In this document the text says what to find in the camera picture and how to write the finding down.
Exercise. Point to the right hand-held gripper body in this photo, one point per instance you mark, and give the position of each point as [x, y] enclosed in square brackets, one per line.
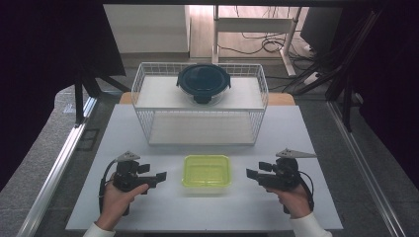
[283, 176]

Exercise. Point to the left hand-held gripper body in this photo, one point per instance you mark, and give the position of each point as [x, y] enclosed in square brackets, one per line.
[126, 177]

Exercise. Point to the square green lidded container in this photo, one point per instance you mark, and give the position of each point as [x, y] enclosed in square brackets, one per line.
[207, 171]

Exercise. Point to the round dark blue lidded container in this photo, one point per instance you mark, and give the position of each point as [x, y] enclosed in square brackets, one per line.
[203, 84]

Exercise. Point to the person's left hand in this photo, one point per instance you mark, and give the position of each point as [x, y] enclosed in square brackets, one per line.
[115, 204]

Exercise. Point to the person's right hand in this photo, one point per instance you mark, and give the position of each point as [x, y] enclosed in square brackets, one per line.
[294, 202]

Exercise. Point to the wooden board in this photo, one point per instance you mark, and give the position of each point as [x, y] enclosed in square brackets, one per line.
[280, 98]

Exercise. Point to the black metal stand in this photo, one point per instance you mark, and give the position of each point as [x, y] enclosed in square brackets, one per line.
[346, 98]
[79, 98]

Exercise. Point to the white power strip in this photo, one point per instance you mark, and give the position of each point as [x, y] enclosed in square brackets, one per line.
[311, 78]

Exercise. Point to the white cabinet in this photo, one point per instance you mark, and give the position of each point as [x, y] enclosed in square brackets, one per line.
[148, 28]

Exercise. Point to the dark curtain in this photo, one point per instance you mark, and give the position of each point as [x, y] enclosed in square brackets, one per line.
[395, 82]
[39, 65]

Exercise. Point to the aluminium rail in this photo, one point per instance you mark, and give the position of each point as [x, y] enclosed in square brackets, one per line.
[56, 164]
[365, 164]

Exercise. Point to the white desk frame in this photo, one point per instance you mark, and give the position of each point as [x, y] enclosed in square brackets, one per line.
[253, 24]

